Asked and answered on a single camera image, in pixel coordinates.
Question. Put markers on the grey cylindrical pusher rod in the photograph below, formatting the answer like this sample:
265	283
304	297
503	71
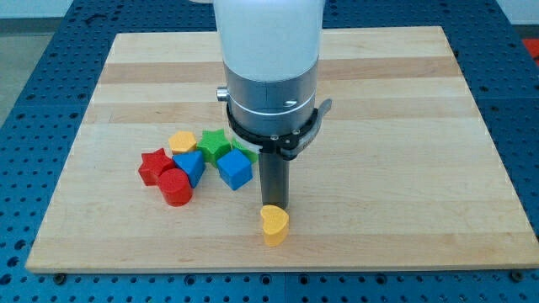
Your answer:
274	180

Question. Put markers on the green block behind rod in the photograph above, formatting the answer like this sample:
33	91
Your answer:
252	156

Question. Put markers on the black quick-release clamp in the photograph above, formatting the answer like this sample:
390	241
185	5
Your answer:
287	146

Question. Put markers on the blue cube block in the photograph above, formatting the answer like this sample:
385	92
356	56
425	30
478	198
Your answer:
235	169

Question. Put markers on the red cylinder block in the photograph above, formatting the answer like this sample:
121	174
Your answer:
175	187

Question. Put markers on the yellow hexagon block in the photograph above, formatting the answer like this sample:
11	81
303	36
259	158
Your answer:
182	142

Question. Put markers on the blue triangle block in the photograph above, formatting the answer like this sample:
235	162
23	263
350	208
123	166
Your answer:
193	164

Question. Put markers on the green star block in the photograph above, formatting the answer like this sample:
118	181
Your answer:
213	145

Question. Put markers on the light wooden board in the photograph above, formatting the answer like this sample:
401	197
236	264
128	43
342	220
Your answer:
403	175

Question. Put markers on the yellow heart block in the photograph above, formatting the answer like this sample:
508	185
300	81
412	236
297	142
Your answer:
275	225

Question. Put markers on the red star block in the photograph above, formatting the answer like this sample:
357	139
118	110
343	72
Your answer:
153	165

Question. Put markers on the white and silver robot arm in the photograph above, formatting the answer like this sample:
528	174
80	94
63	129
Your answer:
270	51

